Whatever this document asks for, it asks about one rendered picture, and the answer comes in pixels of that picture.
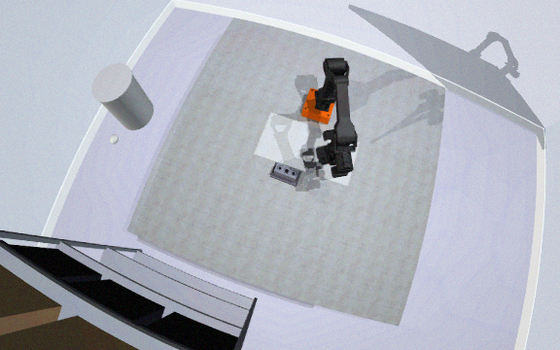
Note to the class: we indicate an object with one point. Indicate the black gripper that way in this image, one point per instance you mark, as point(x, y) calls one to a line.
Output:
point(328, 135)

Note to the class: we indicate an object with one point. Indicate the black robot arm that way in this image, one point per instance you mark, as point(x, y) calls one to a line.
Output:
point(336, 89)

